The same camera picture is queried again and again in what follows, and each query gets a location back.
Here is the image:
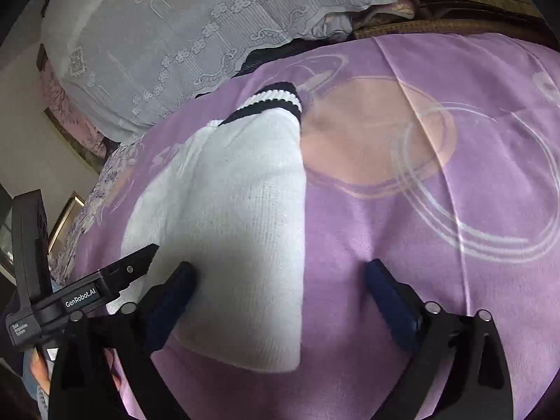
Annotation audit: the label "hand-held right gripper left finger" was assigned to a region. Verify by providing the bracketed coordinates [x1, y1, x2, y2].
[48, 261, 198, 420]

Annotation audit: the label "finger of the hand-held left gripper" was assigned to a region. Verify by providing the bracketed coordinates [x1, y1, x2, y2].
[100, 244, 160, 292]
[12, 189, 50, 311]

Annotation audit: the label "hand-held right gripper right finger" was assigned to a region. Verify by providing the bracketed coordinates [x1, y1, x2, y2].
[365, 259, 513, 420]

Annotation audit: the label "white sweater with black trim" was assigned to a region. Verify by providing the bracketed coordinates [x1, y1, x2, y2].
[120, 83, 307, 375]

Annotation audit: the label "person's left hand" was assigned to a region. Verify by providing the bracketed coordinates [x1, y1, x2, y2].
[31, 351, 52, 393]

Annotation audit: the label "light blue denim cloth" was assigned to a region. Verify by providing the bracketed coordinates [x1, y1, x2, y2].
[20, 350, 51, 416]

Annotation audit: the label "purple printed blanket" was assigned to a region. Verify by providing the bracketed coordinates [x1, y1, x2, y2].
[74, 33, 560, 420]

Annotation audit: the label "purple floral bedsheet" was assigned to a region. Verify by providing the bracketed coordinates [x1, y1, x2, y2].
[48, 138, 147, 272]

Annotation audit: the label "pink floral pillow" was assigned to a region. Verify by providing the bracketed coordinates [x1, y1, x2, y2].
[39, 63, 114, 158]

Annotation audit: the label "white lace cover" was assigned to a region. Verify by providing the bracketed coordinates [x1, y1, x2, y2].
[41, 0, 464, 141]

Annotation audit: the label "dark cloth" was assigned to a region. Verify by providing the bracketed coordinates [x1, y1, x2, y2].
[195, 37, 355, 97]

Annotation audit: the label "pale folded cloths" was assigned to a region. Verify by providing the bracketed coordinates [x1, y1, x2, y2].
[310, 0, 416, 38]

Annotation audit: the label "wooden frame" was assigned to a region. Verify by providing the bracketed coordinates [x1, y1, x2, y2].
[47, 191, 86, 257]

